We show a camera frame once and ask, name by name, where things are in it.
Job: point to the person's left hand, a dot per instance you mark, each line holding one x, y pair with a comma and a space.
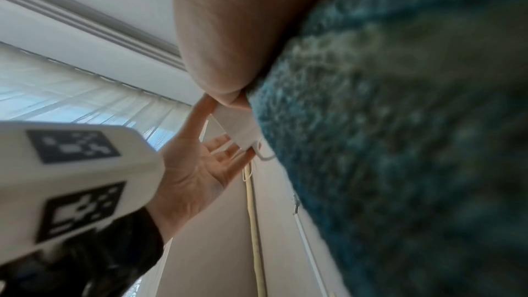
192, 175

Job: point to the person's right hand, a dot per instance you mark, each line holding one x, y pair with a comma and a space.
239, 18

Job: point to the white fabric tag with loop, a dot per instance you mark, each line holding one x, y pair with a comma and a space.
239, 126

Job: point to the teal fluffy towel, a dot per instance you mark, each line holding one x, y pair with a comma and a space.
396, 132

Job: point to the person's left forearm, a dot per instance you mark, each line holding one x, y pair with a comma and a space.
95, 256

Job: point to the white wrist device with markers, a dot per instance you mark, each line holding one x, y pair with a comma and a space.
70, 178

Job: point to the white sheer curtain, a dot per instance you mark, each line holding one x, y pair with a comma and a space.
70, 93

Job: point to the white curtain rail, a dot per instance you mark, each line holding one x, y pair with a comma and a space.
90, 18

